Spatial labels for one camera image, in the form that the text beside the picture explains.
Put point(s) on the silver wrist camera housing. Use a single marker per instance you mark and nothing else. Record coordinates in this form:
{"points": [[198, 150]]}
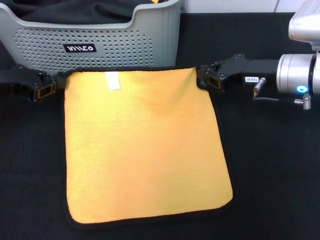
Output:
{"points": [[305, 22]]}

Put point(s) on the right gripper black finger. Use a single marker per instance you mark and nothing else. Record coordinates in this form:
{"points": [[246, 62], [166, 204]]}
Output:
{"points": [[210, 68], [203, 81]]}

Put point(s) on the grey perforated storage basket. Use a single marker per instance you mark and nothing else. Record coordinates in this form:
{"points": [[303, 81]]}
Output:
{"points": [[155, 50]]}

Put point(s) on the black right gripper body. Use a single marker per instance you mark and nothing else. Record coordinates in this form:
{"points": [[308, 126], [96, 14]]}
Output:
{"points": [[250, 67]]}

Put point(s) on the black cloth in basket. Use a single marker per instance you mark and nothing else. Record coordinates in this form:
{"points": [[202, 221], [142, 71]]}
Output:
{"points": [[75, 12]]}

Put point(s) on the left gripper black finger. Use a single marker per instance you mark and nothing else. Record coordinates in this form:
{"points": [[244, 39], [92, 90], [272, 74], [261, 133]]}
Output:
{"points": [[53, 87], [52, 78]]}

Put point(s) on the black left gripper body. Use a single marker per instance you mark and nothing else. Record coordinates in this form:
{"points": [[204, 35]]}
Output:
{"points": [[17, 78]]}

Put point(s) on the yellow grey towel black trim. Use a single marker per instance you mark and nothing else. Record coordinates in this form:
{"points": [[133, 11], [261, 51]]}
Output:
{"points": [[140, 150]]}

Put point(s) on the small orange cloth piece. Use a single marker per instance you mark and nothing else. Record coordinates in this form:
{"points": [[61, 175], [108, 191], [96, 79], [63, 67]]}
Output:
{"points": [[155, 1]]}

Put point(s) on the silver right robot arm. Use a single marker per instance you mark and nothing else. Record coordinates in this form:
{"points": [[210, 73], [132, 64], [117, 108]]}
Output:
{"points": [[292, 72]]}

